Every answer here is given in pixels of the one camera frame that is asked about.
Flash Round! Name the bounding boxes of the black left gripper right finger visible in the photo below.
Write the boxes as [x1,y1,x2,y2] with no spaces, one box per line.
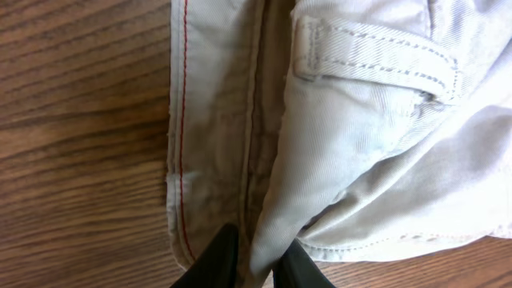
[273,239,335,288]

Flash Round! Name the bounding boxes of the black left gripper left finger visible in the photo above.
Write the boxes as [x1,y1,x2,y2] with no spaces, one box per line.
[170,224,238,288]

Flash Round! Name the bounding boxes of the beige khaki shorts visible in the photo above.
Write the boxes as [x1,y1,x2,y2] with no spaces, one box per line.
[166,0,511,287]

